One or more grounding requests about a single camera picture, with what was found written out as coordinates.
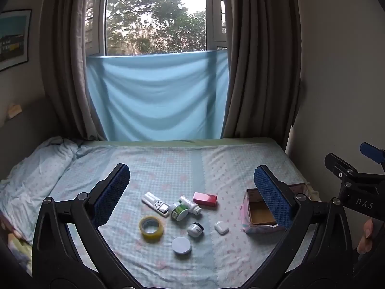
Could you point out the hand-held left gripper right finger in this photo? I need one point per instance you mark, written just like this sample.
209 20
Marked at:
273 198

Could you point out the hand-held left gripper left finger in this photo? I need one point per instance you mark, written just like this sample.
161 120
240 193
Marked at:
112 195

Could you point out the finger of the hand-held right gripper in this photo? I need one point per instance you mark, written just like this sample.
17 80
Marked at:
338 164
371 151

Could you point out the white remote control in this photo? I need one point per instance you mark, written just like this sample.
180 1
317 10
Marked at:
153 203

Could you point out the person's right hand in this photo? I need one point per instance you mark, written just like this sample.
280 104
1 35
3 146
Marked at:
365 237

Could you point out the open pink cardboard box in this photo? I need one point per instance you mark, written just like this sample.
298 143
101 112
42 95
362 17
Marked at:
260 213

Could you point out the yellow tape roll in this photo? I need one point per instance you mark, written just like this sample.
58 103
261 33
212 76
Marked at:
156 234

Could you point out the white earbuds case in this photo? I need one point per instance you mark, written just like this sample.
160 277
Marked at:
221 227

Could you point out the green label jar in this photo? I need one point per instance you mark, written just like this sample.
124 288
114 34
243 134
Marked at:
179 212

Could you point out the pink rectangular box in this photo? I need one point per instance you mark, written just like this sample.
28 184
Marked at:
204 199

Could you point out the white plastic bottle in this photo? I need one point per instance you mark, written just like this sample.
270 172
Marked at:
190 203

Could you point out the checked floral bed sheet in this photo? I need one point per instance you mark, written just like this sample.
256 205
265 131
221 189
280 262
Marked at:
186 168

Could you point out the crumpled light blue quilt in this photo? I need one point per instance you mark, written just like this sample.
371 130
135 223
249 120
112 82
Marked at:
36 171

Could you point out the white round lid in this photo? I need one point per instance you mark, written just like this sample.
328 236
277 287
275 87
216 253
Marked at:
181 244

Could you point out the small black and white jar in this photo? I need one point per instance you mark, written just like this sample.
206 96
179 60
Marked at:
195 230

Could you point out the light blue hanging cloth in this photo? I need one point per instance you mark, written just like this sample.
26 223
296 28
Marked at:
156 96

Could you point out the pale green patterned cloth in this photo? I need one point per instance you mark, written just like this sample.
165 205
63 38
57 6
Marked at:
16 246

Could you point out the grey brown curtain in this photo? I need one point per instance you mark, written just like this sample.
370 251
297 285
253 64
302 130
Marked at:
258 66
70 66

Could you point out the small beige pack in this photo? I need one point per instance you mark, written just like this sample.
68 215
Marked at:
14 110

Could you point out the white framed window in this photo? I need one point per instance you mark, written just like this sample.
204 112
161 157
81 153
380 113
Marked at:
156 15

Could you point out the framed wall picture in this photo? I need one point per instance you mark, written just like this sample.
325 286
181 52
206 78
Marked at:
13 40

